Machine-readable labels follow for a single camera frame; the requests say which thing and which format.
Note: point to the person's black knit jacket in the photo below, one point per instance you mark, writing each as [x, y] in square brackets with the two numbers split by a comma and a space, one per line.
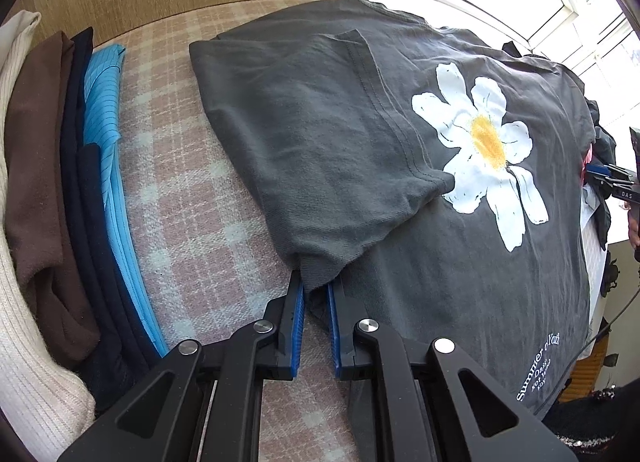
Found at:
[600, 422]

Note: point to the beige knit cardigan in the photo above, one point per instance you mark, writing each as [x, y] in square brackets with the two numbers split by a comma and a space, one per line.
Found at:
[30, 367]

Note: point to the brown folded garment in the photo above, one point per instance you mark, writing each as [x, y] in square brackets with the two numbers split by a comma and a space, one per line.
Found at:
[35, 167]

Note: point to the white garment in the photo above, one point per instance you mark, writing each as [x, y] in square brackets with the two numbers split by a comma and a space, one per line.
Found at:
[597, 272]

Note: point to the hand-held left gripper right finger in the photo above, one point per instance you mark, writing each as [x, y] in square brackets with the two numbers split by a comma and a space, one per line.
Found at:
[334, 327]

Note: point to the navy folded garment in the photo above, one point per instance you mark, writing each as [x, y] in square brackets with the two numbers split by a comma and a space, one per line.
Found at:
[95, 242]

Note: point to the black t-shirt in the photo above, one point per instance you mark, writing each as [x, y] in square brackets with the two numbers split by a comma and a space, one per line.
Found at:
[515, 49]

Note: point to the white window frame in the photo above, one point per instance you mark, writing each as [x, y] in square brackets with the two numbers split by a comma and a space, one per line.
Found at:
[575, 17]

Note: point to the pink plaid blanket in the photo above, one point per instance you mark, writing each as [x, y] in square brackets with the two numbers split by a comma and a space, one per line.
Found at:
[200, 192]

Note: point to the dark grey shorts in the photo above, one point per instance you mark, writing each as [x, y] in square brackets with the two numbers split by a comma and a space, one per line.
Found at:
[605, 142]

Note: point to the blue folded garment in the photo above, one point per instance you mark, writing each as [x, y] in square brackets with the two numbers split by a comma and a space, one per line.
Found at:
[105, 92]

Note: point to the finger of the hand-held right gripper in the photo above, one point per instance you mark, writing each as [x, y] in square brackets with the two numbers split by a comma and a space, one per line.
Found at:
[597, 171]
[600, 183]

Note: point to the grey daisy print t-shirt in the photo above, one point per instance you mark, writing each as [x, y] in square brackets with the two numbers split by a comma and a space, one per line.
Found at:
[325, 117]

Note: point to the pink t-shirt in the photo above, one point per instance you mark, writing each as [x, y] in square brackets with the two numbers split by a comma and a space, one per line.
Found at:
[585, 162]

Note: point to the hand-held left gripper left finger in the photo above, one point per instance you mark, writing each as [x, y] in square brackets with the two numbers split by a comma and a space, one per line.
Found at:
[298, 322]

